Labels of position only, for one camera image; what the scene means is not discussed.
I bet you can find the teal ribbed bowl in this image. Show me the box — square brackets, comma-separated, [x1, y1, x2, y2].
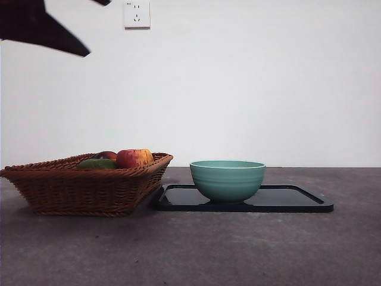
[189, 160, 267, 205]

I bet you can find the dark red fruit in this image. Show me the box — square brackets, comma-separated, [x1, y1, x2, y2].
[94, 151, 118, 161]

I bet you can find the green fruit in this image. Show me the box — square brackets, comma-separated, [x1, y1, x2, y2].
[76, 158, 117, 170]

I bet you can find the red and yellow apple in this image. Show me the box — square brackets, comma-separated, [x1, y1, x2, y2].
[115, 148, 154, 169]

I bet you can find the brown wicker basket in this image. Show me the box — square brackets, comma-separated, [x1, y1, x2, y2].
[0, 152, 174, 217]

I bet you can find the black rectangular tray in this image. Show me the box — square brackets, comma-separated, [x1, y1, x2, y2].
[152, 184, 335, 213]

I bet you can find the white wall power socket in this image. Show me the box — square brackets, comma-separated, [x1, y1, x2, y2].
[124, 1, 151, 30]

